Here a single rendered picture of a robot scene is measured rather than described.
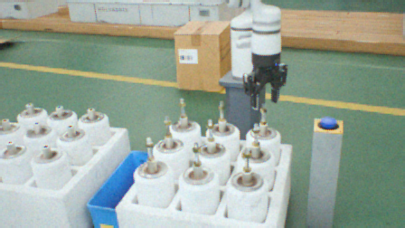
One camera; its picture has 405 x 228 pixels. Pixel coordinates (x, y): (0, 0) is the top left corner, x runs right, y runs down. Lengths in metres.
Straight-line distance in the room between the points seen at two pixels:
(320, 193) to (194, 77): 1.15
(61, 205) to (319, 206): 0.69
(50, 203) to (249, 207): 0.53
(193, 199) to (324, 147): 0.35
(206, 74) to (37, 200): 1.19
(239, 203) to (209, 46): 1.22
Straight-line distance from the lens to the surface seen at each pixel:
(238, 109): 1.39
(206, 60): 2.03
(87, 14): 3.66
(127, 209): 1.00
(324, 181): 1.10
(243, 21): 1.31
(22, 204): 1.20
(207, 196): 0.94
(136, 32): 3.29
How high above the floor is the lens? 0.79
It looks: 26 degrees down
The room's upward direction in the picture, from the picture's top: 4 degrees counter-clockwise
